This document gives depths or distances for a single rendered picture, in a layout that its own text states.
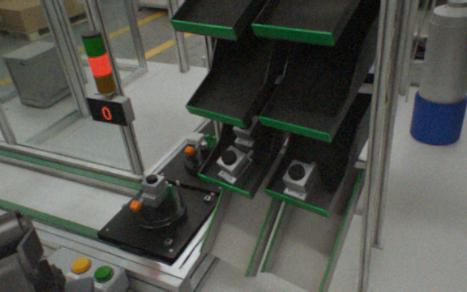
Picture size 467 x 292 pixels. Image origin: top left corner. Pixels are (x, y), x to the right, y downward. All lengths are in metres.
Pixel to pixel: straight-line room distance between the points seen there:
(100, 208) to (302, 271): 0.67
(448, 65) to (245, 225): 0.84
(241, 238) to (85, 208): 0.57
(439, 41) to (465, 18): 0.09
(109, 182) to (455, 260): 0.98
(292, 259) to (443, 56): 0.83
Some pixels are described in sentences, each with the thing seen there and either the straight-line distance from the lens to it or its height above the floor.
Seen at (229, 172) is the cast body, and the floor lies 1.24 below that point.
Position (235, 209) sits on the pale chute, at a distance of 1.01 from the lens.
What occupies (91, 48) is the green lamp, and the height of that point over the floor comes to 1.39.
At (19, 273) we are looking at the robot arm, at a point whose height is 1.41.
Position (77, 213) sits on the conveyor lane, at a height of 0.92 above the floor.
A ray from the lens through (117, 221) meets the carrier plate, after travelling 1.22.
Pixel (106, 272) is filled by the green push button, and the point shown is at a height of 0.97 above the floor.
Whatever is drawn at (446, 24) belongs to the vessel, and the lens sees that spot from 1.48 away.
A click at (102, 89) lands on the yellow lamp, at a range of 1.21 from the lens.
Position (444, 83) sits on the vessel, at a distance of 1.54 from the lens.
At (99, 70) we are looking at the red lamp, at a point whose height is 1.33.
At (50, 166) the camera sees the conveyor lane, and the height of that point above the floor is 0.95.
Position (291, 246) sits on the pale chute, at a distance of 0.97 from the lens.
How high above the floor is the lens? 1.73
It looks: 33 degrees down
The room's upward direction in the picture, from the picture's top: 7 degrees counter-clockwise
